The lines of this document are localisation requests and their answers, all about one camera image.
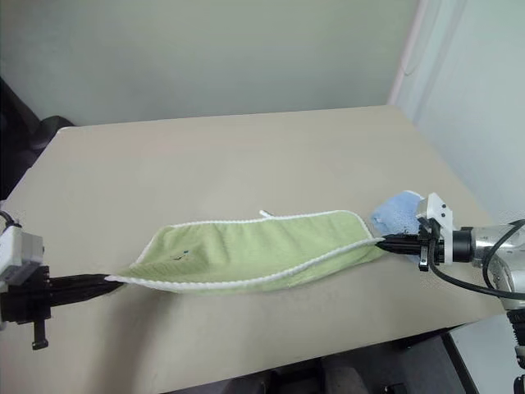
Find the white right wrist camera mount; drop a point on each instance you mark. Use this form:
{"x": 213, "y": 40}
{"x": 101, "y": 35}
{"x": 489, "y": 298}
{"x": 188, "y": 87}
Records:
{"x": 441, "y": 213}

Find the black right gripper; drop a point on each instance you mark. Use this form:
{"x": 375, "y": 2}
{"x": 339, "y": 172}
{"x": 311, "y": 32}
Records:
{"x": 435, "y": 246}

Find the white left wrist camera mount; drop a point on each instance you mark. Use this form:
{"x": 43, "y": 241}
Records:
{"x": 20, "y": 250}

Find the white panel with dark edge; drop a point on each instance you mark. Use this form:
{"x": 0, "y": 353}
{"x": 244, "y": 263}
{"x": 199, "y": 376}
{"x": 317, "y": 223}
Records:
{"x": 480, "y": 361}

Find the light blue towel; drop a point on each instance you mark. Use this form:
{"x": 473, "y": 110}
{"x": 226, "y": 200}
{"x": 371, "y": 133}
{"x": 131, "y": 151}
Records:
{"x": 395, "y": 213}

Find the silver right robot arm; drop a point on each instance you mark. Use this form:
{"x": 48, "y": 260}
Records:
{"x": 498, "y": 250}

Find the pink wall corner trim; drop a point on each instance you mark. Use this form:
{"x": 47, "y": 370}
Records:
{"x": 406, "y": 53}

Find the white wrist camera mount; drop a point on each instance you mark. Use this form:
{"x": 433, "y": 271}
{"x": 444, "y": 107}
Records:
{"x": 441, "y": 213}
{"x": 20, "y": 250}

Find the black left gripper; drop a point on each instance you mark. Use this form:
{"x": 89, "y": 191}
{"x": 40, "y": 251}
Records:
{"x": 24, "y": 295}

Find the black chair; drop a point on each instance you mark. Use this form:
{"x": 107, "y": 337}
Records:
{"x": 20, "y": 135}

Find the green towel with white trim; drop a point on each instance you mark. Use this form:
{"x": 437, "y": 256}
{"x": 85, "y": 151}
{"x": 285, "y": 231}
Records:
{"x": 246, "y": 250}

